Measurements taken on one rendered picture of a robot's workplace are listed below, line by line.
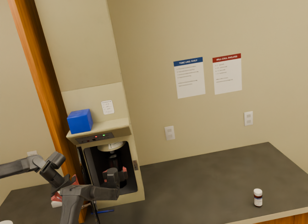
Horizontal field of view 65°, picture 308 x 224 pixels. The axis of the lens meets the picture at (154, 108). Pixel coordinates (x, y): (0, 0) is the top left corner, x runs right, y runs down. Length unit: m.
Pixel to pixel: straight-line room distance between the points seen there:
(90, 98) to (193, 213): 0.85
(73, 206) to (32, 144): 1.17
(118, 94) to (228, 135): 1.06
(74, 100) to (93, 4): 0.49
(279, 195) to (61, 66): 1.40
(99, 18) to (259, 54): 1.18
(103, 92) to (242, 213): 0.99
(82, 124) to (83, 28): 0.47
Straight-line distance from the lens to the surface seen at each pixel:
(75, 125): 1.28
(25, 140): 2.03
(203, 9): 1.78
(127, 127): 1.26
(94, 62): 1.29
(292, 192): 1.70
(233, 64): 1.88
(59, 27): 1.31
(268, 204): 1.59
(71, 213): 0.91
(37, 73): 1.27
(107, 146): 1.46
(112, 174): 1.35
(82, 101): 1.35
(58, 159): 1.27
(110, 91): 1.32
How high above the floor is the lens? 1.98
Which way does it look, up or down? 19 degrees down
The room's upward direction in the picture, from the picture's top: 9 degrees counter-clockwise
